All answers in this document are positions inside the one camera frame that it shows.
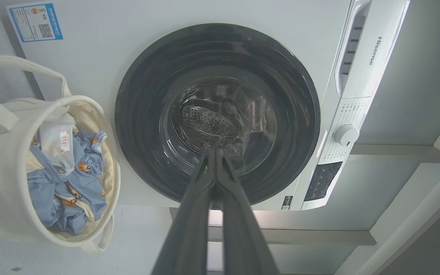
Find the white washing machine dial knob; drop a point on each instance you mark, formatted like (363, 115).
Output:
(346, 135)

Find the white front-load washing machine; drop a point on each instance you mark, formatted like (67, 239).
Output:
(90, 76)

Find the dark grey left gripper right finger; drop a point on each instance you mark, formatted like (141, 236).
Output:
(243, 236)

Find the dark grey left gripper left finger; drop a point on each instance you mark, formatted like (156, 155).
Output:
(189, 229)

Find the washing machine glass door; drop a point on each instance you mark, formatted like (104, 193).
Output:
(143, 114)

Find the white detergent drawer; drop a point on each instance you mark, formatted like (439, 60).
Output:
(372, 57)

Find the black washer display panel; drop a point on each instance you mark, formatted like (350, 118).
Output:
(322, 181)

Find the blue energy label sticker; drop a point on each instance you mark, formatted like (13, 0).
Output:
(33, 21)

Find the blue cartoon print garment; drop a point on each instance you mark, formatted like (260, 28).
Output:
(90, 145)
(86, 191)

